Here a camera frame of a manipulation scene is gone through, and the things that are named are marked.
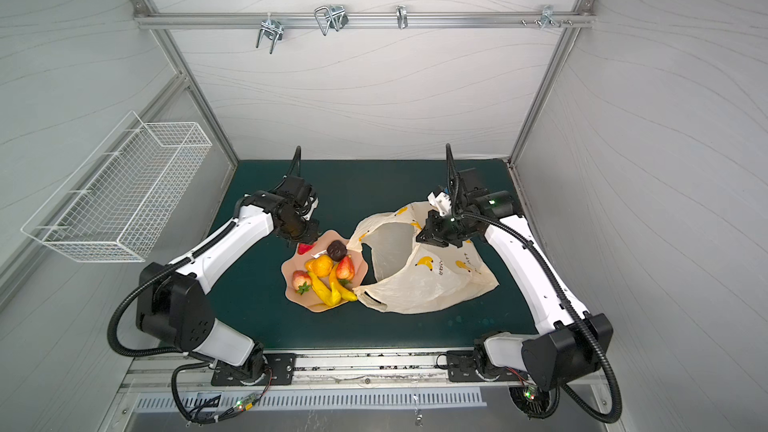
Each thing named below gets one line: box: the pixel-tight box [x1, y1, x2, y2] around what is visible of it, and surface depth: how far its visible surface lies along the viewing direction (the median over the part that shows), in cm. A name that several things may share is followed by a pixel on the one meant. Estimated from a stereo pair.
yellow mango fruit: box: [305, 255, 334, 278], surface depth 88 cm
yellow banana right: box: [329, 270, 358, 301], surface depth 79 cm
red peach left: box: [292, 270, 312, 295], surface depth 84 cm
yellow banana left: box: [308, 271, 341, 307], surface depth 85 cm
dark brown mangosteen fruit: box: [327, 240, 347, 262], surface depth 90 cm
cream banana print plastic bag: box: [346, 202, 499, 314], surface depth 76 cm
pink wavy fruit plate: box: [281, 230, 368, 313], surface depth 88 cm
